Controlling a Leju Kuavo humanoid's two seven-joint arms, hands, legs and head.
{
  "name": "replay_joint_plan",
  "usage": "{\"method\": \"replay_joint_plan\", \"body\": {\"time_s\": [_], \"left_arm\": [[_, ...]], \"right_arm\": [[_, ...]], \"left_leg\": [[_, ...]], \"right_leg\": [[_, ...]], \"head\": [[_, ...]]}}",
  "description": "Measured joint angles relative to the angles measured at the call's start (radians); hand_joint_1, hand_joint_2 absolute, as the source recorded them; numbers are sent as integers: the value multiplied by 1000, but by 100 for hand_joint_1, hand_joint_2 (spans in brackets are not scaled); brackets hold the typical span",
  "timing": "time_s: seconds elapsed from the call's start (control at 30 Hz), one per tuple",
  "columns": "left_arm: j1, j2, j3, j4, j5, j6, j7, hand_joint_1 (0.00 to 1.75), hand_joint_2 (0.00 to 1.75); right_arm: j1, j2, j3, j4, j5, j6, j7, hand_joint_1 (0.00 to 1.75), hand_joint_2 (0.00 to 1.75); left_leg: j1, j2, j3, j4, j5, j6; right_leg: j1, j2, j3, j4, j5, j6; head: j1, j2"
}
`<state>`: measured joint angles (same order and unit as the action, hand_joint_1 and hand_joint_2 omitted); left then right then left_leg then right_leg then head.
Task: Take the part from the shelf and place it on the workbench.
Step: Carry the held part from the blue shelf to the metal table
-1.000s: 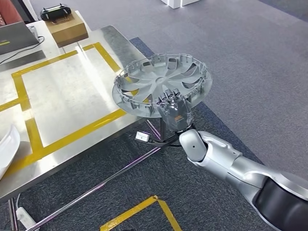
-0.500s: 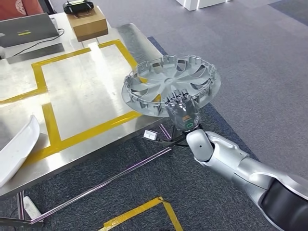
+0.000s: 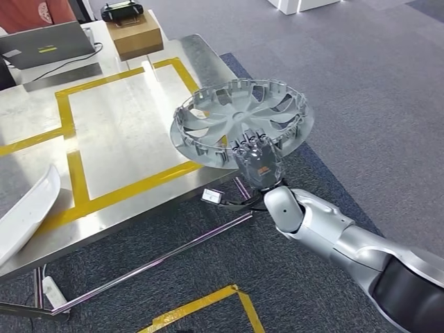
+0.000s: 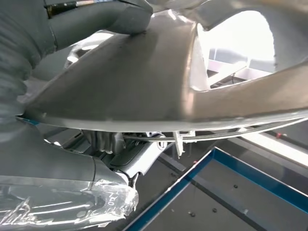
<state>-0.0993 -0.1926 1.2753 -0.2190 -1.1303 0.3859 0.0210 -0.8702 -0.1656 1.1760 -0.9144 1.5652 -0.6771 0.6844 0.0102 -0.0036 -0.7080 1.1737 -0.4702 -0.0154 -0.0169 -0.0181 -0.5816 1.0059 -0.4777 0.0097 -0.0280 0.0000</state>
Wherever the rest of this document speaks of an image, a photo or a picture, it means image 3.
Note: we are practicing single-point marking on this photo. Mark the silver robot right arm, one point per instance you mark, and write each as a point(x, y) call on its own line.
point(346, 243)

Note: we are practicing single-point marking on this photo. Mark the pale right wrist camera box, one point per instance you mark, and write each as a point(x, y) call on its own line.
point(211, 196)

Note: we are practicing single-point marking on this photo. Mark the grey laptop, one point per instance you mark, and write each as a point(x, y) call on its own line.
point(44, 46)

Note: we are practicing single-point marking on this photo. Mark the brown cardboard box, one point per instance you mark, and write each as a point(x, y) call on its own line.
point(135, 39)

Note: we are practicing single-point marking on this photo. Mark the white block with light strips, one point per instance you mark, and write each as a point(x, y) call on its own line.
point(301, 5)

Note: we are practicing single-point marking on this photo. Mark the grey plastic wheel hubcap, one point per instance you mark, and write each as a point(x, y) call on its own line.
point(222, 115)

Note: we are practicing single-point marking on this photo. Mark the stainless steel workbench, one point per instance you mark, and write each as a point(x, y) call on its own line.
point(121, 138)

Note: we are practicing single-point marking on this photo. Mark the white power strip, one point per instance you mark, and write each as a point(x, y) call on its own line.
point(53, 294)

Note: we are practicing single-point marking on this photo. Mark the yellow floor tape rectangle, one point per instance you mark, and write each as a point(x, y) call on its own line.
point(194, 308)

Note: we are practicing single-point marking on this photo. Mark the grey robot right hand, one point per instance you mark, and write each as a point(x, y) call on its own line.
point(260, 165)

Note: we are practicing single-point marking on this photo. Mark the yellow tape on workbench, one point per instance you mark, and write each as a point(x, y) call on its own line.
point(76, 179)

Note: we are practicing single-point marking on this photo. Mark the person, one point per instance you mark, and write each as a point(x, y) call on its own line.
point(35, 14)

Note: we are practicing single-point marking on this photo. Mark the white plastic car part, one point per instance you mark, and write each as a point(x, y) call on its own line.
point(24, 216)

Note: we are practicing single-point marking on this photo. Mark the black remote controller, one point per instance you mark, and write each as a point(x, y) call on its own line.
point(121, 10)

